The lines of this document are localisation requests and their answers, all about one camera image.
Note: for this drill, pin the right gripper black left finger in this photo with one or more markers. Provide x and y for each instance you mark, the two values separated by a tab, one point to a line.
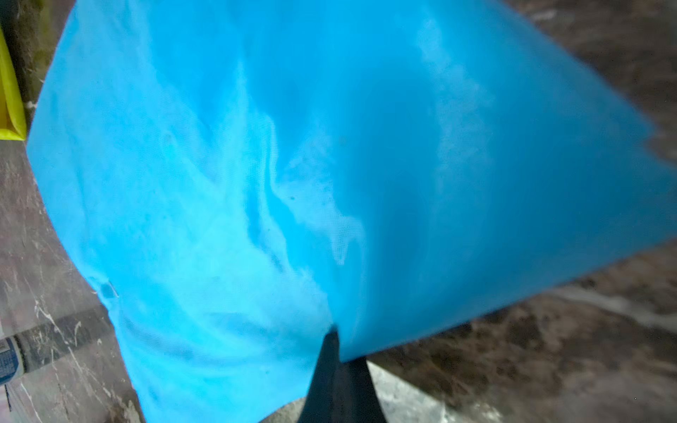
318	406

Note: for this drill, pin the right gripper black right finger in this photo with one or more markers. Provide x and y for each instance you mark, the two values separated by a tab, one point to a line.
357	399

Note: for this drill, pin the lime yellow folded raincoat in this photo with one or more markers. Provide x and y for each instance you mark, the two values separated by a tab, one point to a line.
13	118

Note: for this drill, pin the blue raincoat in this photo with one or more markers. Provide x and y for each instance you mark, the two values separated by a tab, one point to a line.
237	178

